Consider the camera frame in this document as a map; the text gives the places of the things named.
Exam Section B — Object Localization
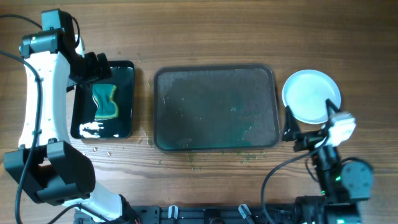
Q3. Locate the black mounting rail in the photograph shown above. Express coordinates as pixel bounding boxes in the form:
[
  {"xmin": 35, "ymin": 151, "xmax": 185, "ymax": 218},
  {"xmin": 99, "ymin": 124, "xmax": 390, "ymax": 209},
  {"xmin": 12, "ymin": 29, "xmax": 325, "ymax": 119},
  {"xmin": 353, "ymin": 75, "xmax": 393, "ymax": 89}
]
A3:
[{"xmin": 73, "ymin": 203, "xmax": 312, "ymax": 224}]

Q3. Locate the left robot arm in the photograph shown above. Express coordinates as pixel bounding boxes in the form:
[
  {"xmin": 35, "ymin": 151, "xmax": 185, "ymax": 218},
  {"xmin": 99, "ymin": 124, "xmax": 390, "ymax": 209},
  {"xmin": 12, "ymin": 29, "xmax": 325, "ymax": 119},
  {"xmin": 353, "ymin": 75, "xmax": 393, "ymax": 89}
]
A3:
[{"xmin": 4, "ymin": 27, "xmax": 139, "ymax": 223}]

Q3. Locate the large dark serving tray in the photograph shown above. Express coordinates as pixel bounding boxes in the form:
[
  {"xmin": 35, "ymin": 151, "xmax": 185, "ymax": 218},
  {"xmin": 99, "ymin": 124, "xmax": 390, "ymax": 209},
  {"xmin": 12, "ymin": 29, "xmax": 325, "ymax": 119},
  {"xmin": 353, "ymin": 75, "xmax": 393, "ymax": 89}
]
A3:
[{"xmin": 153, "ymin": 63, "xmax": 280, "ymax": 152}]

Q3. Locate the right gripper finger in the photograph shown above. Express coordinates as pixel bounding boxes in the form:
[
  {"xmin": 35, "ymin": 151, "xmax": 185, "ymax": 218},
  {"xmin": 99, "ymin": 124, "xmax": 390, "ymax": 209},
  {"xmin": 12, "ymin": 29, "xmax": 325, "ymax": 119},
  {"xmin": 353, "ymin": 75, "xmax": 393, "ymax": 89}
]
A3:
[
  {"xmin": 325, "ymin": 99, "xmax": 341, "ymax": 120},
  {"xmin": 282, "ymin": 106, "xmax": 301, "ymax": 142}
]

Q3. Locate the teal scrub sponge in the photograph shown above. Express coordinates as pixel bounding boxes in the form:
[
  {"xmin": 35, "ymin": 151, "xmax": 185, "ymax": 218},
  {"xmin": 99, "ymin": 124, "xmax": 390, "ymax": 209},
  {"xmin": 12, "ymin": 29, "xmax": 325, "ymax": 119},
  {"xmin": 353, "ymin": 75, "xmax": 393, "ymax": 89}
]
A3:
[{"xmin": 92, "ymin": 84, "xmax": 119, "ymax": 121}]

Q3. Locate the black water tray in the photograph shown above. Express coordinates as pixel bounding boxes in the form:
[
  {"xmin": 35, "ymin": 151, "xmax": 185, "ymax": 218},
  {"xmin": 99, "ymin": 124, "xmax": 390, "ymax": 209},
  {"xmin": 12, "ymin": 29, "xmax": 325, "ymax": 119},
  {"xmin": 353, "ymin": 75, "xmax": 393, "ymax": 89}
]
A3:
[{"xmin": 70, "ymin": 60, "xmax": 135, "ymax": 139}]

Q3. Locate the white plate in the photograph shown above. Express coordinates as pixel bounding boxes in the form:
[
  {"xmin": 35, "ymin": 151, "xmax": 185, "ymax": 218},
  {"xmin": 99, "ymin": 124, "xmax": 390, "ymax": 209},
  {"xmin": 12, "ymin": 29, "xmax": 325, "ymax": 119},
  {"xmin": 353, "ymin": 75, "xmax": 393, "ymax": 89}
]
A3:
[{"xmin": 282, "ymin": 70, "xmax": 341, "ymax": 124}]

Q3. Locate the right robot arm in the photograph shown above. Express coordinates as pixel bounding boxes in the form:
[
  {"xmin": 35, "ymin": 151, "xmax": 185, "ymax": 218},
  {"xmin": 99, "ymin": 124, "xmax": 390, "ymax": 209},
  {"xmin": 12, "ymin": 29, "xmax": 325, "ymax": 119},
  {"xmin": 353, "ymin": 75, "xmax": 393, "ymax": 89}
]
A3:
[{"xmin": 282, "ymin": 100, "xmax": 374, "ymax": 223}]

